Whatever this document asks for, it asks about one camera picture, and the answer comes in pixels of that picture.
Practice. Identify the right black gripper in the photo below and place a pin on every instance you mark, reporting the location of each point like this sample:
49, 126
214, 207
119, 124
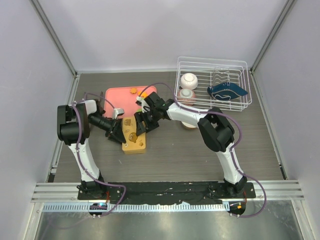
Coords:
140, 117

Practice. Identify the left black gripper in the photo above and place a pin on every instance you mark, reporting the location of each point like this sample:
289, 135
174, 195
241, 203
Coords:
117, 134

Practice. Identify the silver tin lid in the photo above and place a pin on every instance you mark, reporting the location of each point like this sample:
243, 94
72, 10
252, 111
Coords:
134, 144

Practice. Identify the metal tongs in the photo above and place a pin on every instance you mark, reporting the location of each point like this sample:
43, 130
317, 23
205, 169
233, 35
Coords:
100, 99

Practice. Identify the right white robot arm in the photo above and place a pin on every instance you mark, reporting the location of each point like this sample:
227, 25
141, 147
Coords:
214, 126

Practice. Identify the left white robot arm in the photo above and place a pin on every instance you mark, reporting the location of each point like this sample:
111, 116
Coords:
73, 129

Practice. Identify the orange fish cookie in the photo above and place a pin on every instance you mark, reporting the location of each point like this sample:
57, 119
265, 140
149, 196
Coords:
144, 94

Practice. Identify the pink plastic tray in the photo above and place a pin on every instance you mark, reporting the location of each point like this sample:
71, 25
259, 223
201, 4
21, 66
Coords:
120, 97

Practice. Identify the orange flower cookie top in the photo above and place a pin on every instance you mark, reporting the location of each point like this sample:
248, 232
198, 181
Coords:
133, 90

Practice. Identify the white ceramic bowl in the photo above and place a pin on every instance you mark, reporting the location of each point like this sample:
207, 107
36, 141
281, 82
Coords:
188, 126

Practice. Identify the pink patterned cup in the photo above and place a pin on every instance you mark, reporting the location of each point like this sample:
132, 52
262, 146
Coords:
186, 97

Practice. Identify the white round teapot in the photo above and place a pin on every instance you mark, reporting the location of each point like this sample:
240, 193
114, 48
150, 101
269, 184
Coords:
188, 81

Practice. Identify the dark blue dish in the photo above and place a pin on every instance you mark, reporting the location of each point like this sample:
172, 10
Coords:
226, 91

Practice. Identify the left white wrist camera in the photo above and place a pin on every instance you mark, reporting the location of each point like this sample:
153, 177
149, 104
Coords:
117, 112

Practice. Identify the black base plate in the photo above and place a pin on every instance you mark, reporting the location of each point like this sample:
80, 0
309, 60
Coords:
164, 193

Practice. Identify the white slotted cable duct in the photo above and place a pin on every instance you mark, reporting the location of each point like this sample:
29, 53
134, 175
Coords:
97, 207

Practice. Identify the white wire dish rack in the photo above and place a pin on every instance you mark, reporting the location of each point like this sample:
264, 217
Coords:
211, 72

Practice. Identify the aluminium frame rail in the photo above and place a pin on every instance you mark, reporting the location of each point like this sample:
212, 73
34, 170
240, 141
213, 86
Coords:
276, 190

